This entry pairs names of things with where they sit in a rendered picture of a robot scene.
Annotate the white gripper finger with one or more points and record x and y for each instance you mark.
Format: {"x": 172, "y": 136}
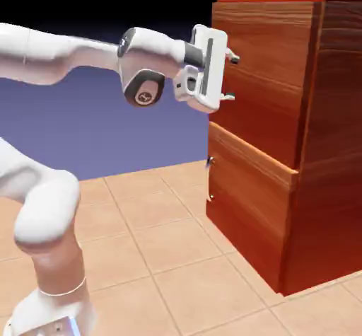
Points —
{"x": 232, "y": 54}
{"x": 227, "y": 96}

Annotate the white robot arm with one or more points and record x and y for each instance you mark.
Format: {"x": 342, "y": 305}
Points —
{"x": 51, "y": 53}

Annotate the tall wooden cabinet door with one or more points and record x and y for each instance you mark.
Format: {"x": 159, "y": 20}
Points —
{"x": 263, "y": 92}

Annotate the reddish wooden cabinet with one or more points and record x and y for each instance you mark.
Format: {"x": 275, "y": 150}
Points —
{"x": 285, "y": 143}

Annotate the short wooden cabinet door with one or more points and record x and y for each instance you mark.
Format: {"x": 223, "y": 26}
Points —
{"x": 249, "y": 200}

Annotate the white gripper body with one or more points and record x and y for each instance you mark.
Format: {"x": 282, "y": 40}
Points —
{"x": 216, "y": 67}

